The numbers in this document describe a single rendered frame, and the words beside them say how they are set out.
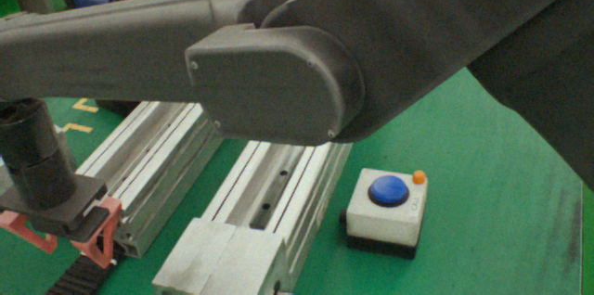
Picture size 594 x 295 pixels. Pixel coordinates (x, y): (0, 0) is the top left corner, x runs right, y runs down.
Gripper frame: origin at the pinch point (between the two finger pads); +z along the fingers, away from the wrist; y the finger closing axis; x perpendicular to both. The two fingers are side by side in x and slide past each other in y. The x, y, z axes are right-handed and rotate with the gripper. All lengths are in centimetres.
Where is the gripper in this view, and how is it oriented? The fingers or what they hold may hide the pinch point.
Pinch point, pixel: (77, 251)
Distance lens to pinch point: 67.1
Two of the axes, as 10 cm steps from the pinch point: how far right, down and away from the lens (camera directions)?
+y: -9.5, -1.3, 2.9
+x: -3.1, 5.7, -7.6
